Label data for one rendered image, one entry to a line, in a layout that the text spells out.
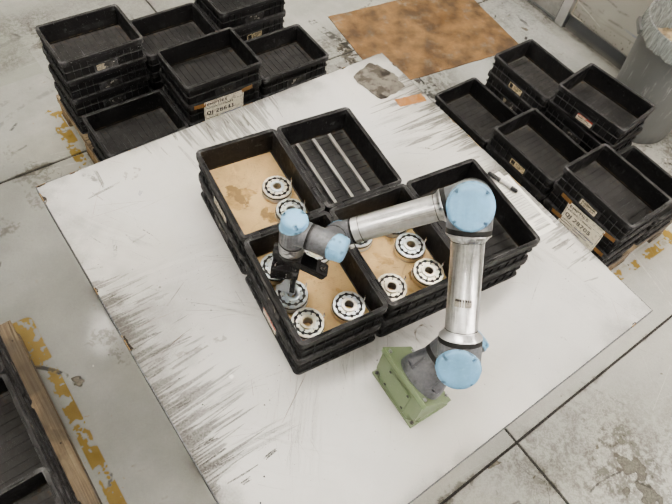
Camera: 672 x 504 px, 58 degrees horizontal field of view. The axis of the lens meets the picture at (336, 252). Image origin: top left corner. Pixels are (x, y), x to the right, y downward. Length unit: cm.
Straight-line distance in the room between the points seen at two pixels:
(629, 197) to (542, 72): 99
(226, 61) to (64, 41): 77
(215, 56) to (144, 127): 49
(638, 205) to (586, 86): 78
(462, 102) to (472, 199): 204
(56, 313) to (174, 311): 99
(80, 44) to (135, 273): 150
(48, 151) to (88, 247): 137
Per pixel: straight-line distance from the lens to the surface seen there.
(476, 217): 151
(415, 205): 169
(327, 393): 193
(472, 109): 350
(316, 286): 194
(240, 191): 215
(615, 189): 310
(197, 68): 313
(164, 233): 222
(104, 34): 337
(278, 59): 337
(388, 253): 205
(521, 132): 331
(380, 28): 434
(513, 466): 278
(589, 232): 298
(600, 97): 352
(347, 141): 235
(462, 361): 161
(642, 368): 325
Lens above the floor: 249
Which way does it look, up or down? 55 degrees down
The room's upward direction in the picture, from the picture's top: 12 degrees clockwise
